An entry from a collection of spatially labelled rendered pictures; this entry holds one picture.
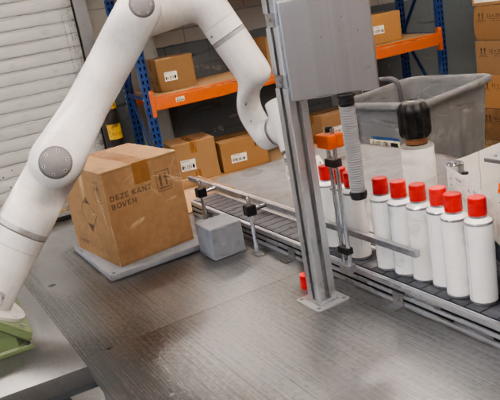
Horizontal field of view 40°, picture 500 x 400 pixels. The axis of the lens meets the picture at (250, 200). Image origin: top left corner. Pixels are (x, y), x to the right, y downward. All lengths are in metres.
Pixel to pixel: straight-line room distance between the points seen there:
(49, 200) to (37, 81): 4.04
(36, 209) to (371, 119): 2.73
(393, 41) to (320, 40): 4.82
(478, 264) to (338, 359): 0.31
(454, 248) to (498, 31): 4.03
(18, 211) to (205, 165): 3.87
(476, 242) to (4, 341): 1.01
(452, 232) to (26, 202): 0.91
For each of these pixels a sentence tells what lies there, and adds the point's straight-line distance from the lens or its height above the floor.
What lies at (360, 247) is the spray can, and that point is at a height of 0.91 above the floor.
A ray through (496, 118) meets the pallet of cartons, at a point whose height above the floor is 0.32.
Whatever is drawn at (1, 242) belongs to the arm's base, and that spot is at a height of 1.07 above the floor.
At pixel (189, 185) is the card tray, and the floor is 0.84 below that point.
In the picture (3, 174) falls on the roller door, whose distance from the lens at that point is 5.71.
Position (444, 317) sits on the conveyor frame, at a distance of 1.38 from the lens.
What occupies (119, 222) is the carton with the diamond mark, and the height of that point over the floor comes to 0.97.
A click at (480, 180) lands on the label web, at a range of 1.68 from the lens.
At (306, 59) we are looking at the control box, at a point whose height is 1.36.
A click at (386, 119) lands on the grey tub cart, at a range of 3.95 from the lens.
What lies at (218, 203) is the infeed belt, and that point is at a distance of 2.19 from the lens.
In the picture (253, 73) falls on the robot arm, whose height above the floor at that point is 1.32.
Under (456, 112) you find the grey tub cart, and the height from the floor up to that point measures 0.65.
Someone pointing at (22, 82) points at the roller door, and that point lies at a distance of 5.65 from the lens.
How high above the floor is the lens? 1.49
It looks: 16 degrees down
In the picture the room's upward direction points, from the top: 10 degrees counter-clockwise
